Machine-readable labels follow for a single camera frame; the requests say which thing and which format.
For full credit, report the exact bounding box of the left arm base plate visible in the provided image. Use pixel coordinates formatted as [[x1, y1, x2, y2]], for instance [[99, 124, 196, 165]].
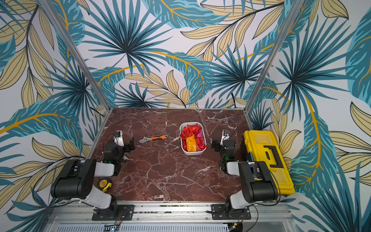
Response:
[[92, 205, 135, 221]]

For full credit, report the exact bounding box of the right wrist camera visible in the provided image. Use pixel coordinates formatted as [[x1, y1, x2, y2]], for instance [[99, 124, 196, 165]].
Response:
[[220, 130, 231, 145]]

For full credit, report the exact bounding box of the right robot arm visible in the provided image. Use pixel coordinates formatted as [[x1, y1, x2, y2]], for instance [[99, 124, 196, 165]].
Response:
[[211, 139, 279, 218]]

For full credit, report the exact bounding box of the orange handled adjustable wrench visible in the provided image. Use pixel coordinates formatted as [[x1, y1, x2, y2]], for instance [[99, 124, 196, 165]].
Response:
[[139, 135, 168, 144]]

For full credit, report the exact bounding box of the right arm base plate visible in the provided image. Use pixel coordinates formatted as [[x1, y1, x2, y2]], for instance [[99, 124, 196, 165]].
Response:
[[211, 204, 251, 220]]

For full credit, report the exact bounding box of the white storage box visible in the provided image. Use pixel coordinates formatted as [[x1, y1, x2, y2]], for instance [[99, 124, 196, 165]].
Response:
[[180, 122, 207, 156]]

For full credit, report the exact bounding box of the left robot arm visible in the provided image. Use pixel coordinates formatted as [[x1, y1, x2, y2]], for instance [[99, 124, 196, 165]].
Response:
[[50, 137, 135, 220]]

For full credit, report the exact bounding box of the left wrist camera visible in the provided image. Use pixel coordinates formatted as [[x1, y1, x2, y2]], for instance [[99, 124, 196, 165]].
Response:
[[113, 130, 124, 147]]

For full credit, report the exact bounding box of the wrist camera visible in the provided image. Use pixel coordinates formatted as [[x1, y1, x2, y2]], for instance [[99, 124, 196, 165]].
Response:
[[220, 130, 231, 145], [113, 130, 124, 147]]

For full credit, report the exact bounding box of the yellow tape measure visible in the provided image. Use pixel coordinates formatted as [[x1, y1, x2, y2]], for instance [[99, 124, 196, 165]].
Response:
[[97, 177, 112, 192]]

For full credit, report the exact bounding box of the aluminium front rail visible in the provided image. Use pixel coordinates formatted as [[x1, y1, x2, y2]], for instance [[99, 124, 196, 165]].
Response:
[[44, 201, 299, 232]]

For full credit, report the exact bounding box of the orange tea bag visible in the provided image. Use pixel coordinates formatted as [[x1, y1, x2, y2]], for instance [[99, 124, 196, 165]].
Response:
[[186, 135, 198, 152]]

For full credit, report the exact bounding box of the yellow toolbox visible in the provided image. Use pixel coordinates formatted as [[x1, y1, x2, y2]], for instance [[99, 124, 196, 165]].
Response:
[[243, 130, 295, 195]]

